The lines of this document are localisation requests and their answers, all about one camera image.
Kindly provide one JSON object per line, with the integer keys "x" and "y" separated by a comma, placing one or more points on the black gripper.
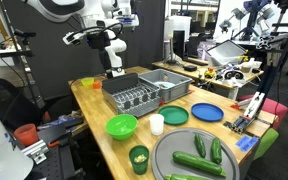
{"x": 98, "y": 41}

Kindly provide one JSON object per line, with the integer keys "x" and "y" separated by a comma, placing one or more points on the small green pepper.
{"x": 200, "y": 146}

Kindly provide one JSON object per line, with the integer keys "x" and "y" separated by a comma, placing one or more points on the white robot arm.
{"x": 102, "y": 21}

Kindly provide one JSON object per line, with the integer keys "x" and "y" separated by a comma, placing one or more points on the dark green plate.
{"x": 174, "y": 115}

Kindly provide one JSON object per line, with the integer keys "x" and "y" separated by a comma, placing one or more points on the grey round tray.
{"x": 182, "y": 139}

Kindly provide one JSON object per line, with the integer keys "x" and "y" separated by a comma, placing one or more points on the blue plate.
{"x": 207, "y": 112}

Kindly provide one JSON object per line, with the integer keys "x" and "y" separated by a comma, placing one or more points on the green cucumber at tray edge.
{"x": 182, "y": 177}

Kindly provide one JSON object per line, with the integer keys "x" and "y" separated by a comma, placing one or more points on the yellow-green small bowl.
{"x": 87, "y": 81}

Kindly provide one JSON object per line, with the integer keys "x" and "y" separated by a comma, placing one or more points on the orange cube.
{"x": 96, "y": 85}

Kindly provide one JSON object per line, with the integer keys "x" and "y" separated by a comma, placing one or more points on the grey dish rack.
{"x": 130, "y": 94}

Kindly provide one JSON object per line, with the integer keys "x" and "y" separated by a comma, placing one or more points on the black computer monitor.
{"x": 185, "y": 50}

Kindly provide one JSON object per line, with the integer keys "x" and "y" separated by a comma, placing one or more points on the grey plastic bin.
{"x": 172, "y": 85}

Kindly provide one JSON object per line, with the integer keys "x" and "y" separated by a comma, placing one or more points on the bright green bowl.
{"x": 122, "y": 126}

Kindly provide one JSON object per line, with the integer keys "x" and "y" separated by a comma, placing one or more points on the white plastic cup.
{"x": 156, "y": 124}

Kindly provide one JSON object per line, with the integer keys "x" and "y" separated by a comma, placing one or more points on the yellow rubber duck toy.
{"x": 209, "y": 73}

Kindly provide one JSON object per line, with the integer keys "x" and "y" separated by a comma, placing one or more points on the orange-red cup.
{"x": 27, "y": 134}

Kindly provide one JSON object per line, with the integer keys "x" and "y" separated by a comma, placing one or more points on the grey laptop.
{"x": 225, "y": 53}

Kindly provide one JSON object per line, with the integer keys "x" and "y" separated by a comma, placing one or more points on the dark green cup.
{"x": 139, "y": 157}

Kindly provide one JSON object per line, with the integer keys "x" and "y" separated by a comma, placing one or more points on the wooden background desk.
{"x": 198, "y": 75}

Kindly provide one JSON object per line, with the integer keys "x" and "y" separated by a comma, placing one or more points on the large long green cucumber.
{"x": 198, "y": 163}

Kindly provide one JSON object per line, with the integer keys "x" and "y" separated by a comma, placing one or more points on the short green cucumber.
{"x": 216, "y": 152}

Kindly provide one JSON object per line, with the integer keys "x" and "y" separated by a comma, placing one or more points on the blue tape patch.
{"x": 246, "y": 143}

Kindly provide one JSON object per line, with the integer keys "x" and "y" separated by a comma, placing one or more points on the pink stool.
{"x": 277, "y": 109}

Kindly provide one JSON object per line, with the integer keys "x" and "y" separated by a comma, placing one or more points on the green chair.
{"x": 267, "y": 140}

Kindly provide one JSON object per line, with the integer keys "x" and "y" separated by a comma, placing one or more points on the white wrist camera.
{"x": 73, "y": 38}

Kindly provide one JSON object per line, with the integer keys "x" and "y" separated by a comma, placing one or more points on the camera on tripod stand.
{"x": 18, "y": 45}

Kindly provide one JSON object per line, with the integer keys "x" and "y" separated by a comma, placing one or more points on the aluminium camera mount rail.
{"x": 276, "y": 46}

